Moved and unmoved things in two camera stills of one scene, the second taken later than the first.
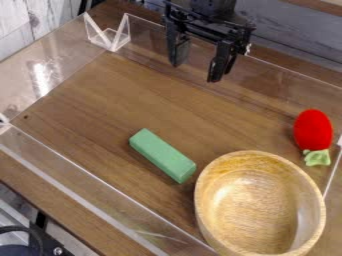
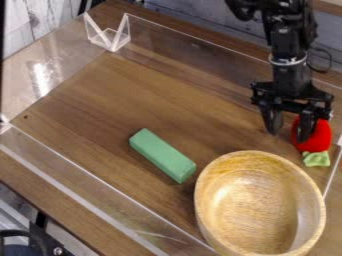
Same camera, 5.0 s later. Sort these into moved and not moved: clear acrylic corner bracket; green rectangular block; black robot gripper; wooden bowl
Moved: black robot gripper
Not moved: clear acrylic corner bracket; wooden bowl; green rectangular block
